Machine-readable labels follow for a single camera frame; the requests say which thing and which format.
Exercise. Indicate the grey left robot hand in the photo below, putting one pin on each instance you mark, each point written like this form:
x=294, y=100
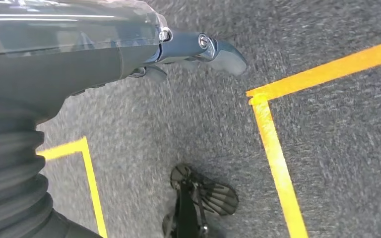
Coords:
x=62, y=65

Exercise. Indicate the black robot foot frame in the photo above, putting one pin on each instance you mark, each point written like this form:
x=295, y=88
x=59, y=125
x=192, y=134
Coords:
x=216, y=197

